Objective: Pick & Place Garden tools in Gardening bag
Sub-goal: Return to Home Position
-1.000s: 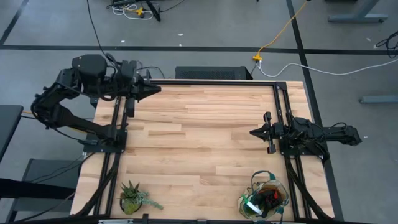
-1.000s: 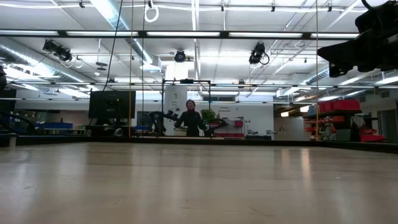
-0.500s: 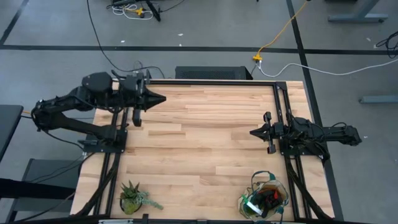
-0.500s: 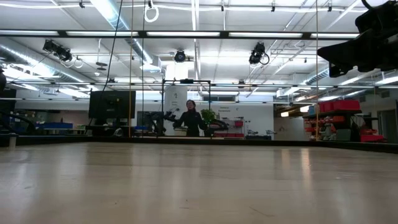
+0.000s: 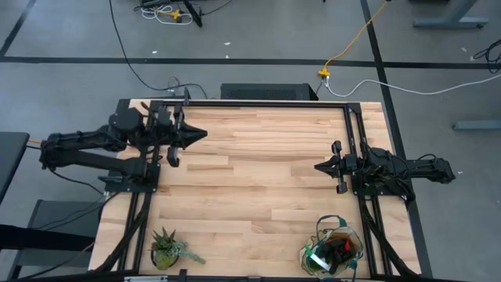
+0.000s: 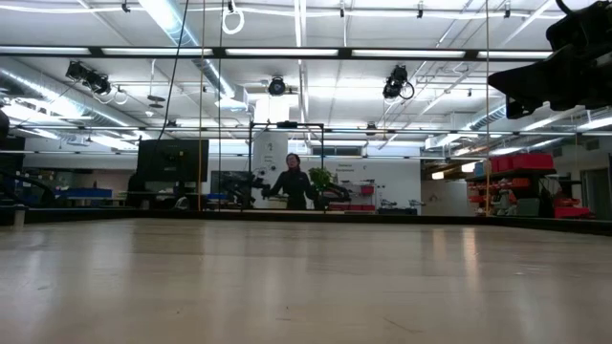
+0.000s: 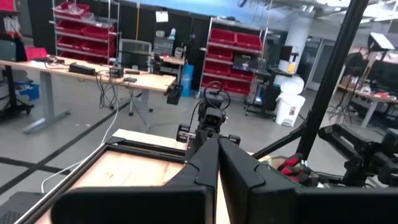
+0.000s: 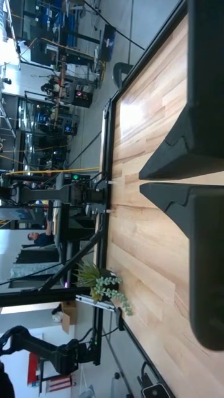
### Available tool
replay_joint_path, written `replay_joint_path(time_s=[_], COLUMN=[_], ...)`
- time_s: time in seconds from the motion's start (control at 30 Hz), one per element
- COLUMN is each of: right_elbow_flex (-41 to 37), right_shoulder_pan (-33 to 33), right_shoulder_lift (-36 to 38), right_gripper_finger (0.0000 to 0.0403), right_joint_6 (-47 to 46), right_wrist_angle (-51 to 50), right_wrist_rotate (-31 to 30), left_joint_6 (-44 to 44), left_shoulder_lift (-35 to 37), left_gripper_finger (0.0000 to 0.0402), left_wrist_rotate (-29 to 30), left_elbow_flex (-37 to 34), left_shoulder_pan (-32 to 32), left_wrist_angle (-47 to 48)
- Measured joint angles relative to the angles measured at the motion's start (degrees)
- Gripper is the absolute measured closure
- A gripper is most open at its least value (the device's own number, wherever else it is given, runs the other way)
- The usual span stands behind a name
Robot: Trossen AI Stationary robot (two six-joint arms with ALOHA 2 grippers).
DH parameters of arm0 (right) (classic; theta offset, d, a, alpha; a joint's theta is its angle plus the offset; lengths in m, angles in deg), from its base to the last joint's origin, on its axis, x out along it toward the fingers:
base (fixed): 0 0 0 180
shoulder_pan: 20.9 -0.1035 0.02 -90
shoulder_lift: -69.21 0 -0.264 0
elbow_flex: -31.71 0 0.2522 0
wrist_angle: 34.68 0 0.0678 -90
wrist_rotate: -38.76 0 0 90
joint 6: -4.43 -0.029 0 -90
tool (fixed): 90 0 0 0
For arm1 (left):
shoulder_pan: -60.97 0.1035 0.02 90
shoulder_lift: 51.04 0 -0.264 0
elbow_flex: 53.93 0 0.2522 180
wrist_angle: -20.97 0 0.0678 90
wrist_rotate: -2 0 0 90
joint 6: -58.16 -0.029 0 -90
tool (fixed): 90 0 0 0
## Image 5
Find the yellow extension cable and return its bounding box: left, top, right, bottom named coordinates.
left=317, top=0, right=388, bottom=78

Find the desk with grey legs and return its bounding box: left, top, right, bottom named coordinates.
left=413, top=0, right=489, bottom=29

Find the white floor cable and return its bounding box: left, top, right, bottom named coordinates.
left=323, top=73, right=501, bottom=98

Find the black cable coil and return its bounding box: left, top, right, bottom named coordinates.
left=472, top=38, right=501, bottom=74

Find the red and black gardening glove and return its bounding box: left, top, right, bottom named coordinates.
left=317, top=234, right=353, bottom=275

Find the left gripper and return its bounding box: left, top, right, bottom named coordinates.
left=156, top=105, right=208, bottom=168

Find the black stand leg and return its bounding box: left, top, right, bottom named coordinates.
left=182, top=0, right=204, bottom=27

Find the black computer case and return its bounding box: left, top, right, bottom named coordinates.
left=220, top=82, right=319, bottom=101

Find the black control box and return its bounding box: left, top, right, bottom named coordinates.
left=113, top=98, right=132, bottom=118

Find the potted succulent plant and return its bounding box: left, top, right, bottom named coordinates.
left=150, top=228, right=207, bottom=271

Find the beige gardening bag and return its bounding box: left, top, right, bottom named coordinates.
left=299, top=214, right=365, bottom=281

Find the grey desk foot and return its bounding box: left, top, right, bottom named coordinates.
left=452, top=119, right=501, bottom=132

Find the black side table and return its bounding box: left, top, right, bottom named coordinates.
left=0, top=132, right=31, bottom=204

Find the white cable bundle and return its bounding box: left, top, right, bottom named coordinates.
left=139, top=4, right=195, bottom=27

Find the black floor cable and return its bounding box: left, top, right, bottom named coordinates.
left=106, top=0, right=209, bottom=99

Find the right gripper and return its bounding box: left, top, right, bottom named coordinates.
left=314, top=140, right=359, bottom=193

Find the black aluminium table frame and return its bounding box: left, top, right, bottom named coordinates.
left=93, top=99, right=422, bottom=282

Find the dark grey cart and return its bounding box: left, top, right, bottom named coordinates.
left=0, top=198, right=103, bottom=281

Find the black cable sleeve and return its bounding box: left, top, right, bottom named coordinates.
left=358, top=195, right=420, bottom=279
left=93, top=191, right=153, bottom=273

